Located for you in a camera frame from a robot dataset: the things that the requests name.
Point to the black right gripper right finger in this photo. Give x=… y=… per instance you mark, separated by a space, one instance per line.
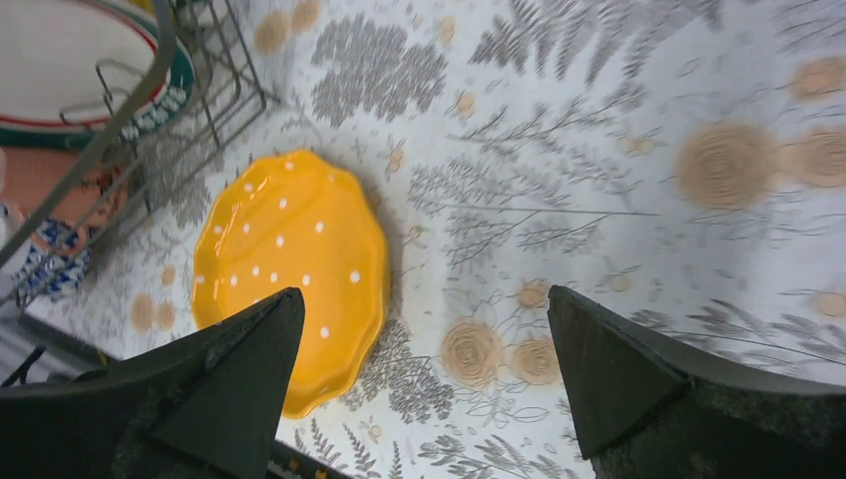
x=646 y=405

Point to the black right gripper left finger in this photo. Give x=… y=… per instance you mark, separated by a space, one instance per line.
x=204 y=406

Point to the yellow dotted scalloped plate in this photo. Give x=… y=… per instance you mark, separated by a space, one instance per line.
x=296 y=221

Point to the white plate teal rim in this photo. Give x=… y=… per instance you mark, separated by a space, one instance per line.
x=68 y=66

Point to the blue white patterned bowl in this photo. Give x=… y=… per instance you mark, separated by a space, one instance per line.
x=51 y=264

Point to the black wire dish rack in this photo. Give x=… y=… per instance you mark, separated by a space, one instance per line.
x=200 y=92

